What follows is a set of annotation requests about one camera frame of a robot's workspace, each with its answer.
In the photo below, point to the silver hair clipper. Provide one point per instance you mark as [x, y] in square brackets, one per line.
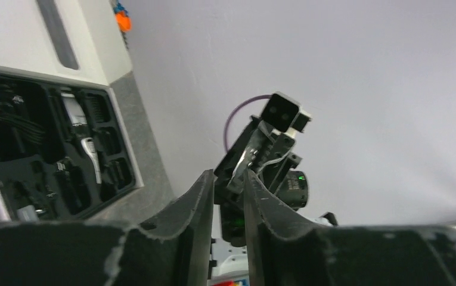
[81, 131]

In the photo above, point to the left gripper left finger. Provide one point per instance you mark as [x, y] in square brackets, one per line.
[170, 248]

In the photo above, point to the white clipper kit box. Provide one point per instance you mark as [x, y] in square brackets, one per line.
[46, 48]

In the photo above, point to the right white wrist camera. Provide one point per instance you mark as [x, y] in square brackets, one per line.
[284, 113]

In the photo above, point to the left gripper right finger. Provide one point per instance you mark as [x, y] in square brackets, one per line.
[389, 255]

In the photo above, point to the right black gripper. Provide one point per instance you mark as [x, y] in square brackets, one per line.
[269, 154]

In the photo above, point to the orange curved toy piece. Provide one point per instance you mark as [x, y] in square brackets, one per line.
[123, 21]

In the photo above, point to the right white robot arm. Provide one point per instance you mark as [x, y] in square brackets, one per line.
[259, 192]

